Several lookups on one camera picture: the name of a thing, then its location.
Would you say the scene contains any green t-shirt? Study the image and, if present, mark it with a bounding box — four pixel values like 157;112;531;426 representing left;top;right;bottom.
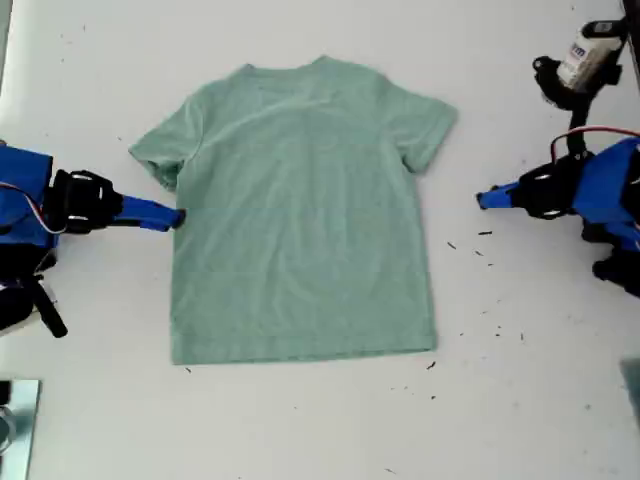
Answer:
128;55;460;366

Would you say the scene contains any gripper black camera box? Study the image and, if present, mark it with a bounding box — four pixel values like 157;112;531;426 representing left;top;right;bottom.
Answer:
0;285;40;334

